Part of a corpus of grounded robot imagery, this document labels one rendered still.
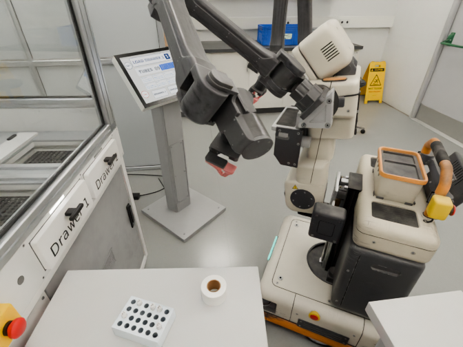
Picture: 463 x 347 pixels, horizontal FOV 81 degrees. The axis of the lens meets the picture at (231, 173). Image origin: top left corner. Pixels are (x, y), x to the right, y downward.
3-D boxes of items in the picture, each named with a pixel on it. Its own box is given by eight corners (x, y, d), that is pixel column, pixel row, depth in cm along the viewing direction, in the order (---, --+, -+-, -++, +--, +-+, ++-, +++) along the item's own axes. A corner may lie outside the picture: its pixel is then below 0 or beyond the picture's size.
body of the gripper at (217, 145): (257, 129, 60) (262, 106, 53) (236, 164, 55) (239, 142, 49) (231, 118, 61) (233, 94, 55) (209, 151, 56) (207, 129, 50)
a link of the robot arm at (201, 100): (184, -30, 63) (164, 12, 70) (162, -46, 60) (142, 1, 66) (242, 91, 42) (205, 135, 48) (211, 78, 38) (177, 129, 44)
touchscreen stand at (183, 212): (225, 210, 219) (223, 82, 163) (184, 242, 190) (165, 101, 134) (184, 186, 245) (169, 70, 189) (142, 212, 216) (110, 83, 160)
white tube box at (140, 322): (176, 316, 70) (174, 308, 68) (160, 350, 63) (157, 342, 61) (134, 303, 73) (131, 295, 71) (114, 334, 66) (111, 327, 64)
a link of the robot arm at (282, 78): (309, 80, 83) (296, 93, 86) (285, 56, 82) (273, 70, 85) (305, 86, 75) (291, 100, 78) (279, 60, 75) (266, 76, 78)
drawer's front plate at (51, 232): (94, 203, 99) (85, 178, 93) (52, 270, 75) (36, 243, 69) (89, 203, 99) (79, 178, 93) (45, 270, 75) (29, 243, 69)
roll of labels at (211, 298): (231, 289, 76) (231, 280, 74) (218, 310, 71) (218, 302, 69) (209, 279, 79) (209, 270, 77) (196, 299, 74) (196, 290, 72)
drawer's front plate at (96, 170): (120, 160, 125) (115, 138, 119) (96, 199, 101) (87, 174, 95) (117, 160, 125) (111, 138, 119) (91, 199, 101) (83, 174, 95)
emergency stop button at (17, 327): (31, 323, 59) (23, 313, 57) (20, 342, 56) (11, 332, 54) (17, 323, 59) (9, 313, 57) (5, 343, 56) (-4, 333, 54)
